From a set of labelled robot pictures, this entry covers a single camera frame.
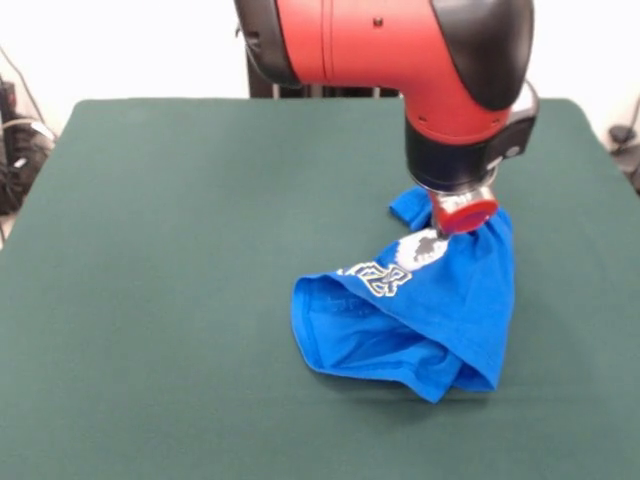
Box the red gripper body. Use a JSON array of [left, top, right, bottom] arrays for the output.
[[431, 192, 500, 237]]

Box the blue printed t-shirt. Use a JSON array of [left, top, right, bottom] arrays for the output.
[[290, 186, 517, 405]]

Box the black chair base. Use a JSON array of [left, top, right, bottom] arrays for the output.
[[607, 124, 640, 196]]

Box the dark green table cloth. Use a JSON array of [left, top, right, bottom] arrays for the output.
[[0, 97, 640, 480]]

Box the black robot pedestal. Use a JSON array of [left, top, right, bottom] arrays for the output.
[[234, 14, 405, 100]]

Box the black cable bundle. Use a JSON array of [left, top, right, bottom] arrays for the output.
[[0, 74, 55, 216]]

